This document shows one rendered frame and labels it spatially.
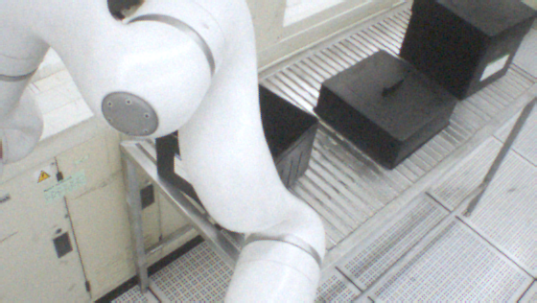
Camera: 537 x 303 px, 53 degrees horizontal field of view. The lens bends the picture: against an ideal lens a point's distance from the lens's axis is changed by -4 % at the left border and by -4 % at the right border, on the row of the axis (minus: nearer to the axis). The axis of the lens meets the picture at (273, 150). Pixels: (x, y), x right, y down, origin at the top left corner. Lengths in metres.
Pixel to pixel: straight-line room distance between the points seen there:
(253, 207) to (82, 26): 0.28
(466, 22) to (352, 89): 0.40
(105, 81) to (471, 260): 2.07
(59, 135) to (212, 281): 0.95
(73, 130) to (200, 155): 0.82
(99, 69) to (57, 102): 0.97
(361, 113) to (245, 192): 0.89
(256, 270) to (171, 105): 0.34
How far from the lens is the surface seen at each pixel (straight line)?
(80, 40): 0.52
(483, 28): 1.70
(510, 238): 2.58
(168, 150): 1.30
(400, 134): 1.47
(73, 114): 1.42
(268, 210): 0.68
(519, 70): 2.08
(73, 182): 1.52
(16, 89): 0.71
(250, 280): 0.75
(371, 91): 1.57
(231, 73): 0.61
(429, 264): 2.34
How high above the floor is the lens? 1.82
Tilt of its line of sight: 46 degrees down
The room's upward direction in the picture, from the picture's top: 10 degrees clockwise
